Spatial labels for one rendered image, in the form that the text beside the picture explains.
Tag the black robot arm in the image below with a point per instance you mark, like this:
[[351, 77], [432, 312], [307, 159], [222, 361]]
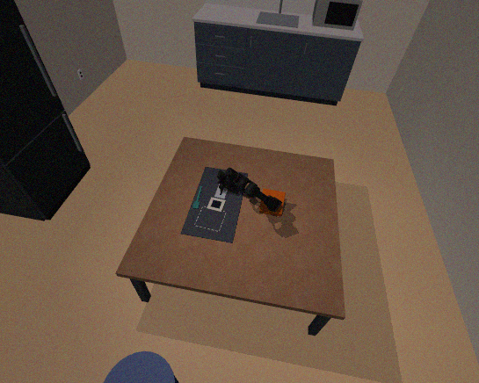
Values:
[[252, 189]]

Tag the grey rectangular tile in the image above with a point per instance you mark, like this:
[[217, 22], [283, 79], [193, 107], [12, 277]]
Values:
[[216, 204]]

